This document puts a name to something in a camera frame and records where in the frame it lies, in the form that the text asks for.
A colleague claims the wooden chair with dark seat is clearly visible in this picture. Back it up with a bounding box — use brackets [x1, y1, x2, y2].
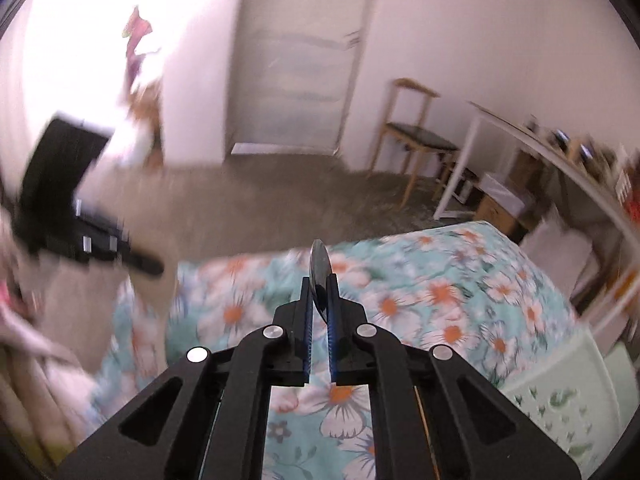
[367, 77, 461, 211]

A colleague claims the white storage box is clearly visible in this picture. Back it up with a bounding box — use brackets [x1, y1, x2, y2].
[480, 172, 538, 206]

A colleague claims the cardboard box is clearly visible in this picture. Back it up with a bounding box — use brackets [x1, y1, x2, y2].
[472, 195, 533, 237]

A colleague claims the white long table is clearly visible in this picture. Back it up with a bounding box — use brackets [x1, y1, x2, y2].
[432, 100, 640, 311]

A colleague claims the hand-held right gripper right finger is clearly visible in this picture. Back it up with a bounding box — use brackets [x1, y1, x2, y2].
[326, 274, 583, 480]

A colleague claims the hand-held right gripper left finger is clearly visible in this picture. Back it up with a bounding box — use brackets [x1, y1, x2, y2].
[52, 276, 315, 480]

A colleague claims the pink hanging cloth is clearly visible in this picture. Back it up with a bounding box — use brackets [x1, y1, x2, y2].
[120, 5, 163, 96]

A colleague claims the floral blue blanket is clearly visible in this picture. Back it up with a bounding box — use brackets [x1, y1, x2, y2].
[92, 222, 576, 480]

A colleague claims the white door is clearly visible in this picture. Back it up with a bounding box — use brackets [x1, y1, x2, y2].
[230, 0, 371, 158]

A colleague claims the mint green utensil holder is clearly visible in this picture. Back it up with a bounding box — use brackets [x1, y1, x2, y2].
[500, 332, 633, 480]

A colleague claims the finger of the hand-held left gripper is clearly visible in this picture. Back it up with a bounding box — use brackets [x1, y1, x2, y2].
[117, 245, 166, 279]

